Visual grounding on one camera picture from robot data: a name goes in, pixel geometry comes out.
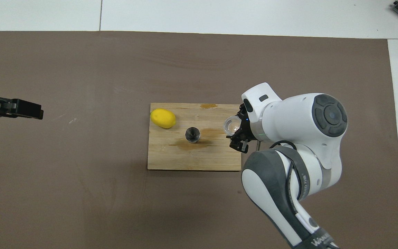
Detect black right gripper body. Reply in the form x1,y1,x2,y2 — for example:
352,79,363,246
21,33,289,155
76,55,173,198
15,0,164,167
239,118,256,142

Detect small clear glass cup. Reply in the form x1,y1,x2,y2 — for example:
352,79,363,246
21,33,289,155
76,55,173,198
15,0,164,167
223,116,243,136

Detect steel double jigger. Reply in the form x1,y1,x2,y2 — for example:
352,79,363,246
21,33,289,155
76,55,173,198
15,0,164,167
184,127,201,144

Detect wooden cutting board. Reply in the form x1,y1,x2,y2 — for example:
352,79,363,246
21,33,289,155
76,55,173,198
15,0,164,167
147,102,243,172

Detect yellow lemon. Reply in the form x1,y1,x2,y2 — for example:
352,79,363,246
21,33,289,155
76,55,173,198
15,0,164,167
150,108,177,129

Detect brown table mat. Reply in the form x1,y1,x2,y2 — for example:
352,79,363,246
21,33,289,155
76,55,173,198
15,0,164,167
0,30,398,249

